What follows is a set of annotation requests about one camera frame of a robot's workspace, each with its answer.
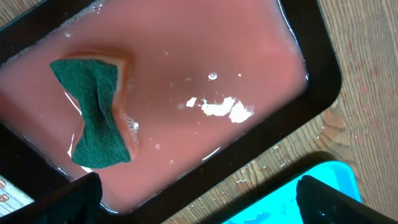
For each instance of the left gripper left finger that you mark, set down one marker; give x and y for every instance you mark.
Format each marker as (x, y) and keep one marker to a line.
(77, 202)

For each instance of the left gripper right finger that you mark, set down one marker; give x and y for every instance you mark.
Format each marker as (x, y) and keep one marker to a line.
(321, 204)

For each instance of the green scrub sponge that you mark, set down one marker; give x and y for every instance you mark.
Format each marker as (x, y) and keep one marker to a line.
(96, 82)

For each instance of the blue plastic tray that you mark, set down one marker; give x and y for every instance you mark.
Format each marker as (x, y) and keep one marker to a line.
(280, 206)

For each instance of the dark tray with red liquid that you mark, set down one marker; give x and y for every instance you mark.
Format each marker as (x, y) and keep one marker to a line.
(210, 86)

